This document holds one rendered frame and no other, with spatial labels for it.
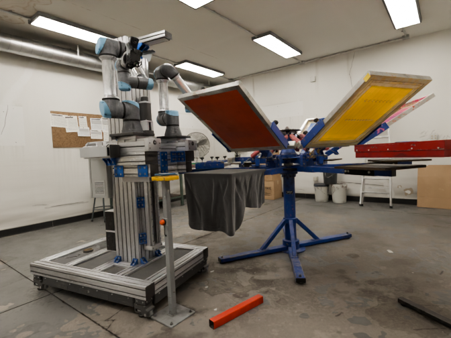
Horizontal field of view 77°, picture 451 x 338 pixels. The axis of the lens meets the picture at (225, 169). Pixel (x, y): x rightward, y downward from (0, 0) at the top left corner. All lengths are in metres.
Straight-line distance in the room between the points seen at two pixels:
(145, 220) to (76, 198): 3.37
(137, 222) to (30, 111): 3.49
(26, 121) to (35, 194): 1.17
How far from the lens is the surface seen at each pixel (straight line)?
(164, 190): 1.91
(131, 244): 2.49
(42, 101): 5.56
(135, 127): 2.10
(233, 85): 1.94
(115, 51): 2.21
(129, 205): 2.42
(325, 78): 6.61
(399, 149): 1.94
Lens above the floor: 1.08
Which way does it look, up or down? 3 degrees down
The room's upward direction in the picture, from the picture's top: 3 degrees counter-clockwise
